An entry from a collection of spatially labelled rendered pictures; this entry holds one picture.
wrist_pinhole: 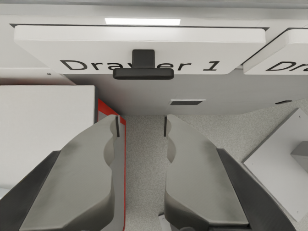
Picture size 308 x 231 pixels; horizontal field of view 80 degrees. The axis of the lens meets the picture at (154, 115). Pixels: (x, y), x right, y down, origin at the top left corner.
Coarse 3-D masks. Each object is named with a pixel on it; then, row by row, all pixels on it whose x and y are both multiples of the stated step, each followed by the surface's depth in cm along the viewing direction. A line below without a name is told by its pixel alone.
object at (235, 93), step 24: (0, 72) 35; (24, 72) 35; (48, 72) 35; (240, 72) 37; (120, 96) 57; (144, 96) 57; (168, 96) 57; (192, 96) 58; (216, 96) 58; (240, 96) 58; (264, 96) 59; (288, 96) 59
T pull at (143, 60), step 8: (136, 56) 22; (144, 56) 22; (152, 56) 22; (136, 64) 22; (144, 64) 22; (152, 64) 22; (120, 72) 22; (128, 72) 22; (136, 72) 22; (144, 72) 22; (152, 72) 22; (160, 72) 22; (168, 72) 22
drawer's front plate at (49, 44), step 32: (32, 32) 20; (64, 32) 20; (96, 32) 21; (128, 32) 21; (160, 32) 21; (192, 32) 21; (224, 32) 21; (256, 32) 21; (192, 64) 28; (224, 64) 28
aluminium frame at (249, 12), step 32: (0, 0) 17; (32, 0) 17; (64, 0) 17; (96, 0) 17; (128, 0) 17; (160, 0) 18; (192, 0) 17; (224, 0) 17; (256, 0) 17; (288, 0) 17
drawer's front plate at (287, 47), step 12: (288, 36) 22; (300, 36) 22; (264, 48) 26; (276, 48) 24; (288, 48) 23; (300, 48) 23; (252, 60) 29; (264, 60) 26; (276, 60) 27; (288, 60) 27; (300, 60) 27; (252, 72) 31; (264, 72) 31; (276, 72) 32; (288, 72) 32; (300, 72) 32
